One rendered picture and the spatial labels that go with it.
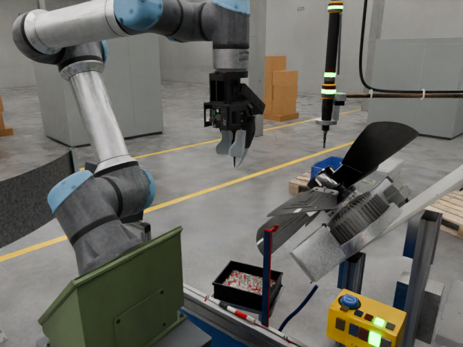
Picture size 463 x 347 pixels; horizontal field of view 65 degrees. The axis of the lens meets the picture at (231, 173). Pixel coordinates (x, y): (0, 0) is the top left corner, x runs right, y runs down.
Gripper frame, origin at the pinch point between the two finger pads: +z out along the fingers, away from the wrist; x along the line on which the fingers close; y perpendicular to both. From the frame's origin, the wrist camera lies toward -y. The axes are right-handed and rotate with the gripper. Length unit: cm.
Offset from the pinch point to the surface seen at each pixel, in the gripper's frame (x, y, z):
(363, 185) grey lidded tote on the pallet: -62, -329, 116
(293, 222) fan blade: -8, -48, 37
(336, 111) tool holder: 4, -50, -6
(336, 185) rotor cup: 4, -56, 22
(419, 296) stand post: 35, -59, 57
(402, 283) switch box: 28, -68, 59
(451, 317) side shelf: 46, -54, 57
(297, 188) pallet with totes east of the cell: -138, -319, 134
